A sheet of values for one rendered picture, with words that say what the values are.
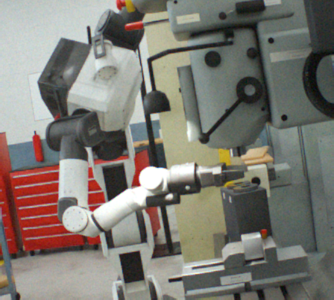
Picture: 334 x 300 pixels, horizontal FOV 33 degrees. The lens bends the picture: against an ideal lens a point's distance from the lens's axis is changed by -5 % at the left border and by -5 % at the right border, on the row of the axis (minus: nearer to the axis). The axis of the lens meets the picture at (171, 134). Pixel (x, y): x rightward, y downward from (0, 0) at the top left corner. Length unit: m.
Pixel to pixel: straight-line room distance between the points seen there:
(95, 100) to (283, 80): 0.62
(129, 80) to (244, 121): 0.50
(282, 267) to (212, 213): 1.87
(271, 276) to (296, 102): 0.47
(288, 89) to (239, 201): 0.60
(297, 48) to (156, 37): 1.92
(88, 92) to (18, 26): 9.44
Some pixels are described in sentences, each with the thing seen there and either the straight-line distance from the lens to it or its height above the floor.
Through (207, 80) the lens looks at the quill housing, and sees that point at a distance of 1.57.
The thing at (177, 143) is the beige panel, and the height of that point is 1.22.
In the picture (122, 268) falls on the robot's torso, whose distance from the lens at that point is 2.34.
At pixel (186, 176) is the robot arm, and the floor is 1.25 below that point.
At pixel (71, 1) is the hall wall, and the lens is 11.08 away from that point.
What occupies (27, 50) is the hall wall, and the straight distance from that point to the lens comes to 11.18.
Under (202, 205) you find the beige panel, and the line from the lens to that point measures 3.43.
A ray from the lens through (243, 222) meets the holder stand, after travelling 2.04.
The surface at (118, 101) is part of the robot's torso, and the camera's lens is 1.88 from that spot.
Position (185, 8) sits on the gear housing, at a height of 1.69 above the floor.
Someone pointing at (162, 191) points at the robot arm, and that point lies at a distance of 1.69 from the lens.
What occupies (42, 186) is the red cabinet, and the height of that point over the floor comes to 0.78.
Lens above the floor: 1.45
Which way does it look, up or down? 3 degrees down
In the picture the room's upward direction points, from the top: 9 degrees counter-clockwise
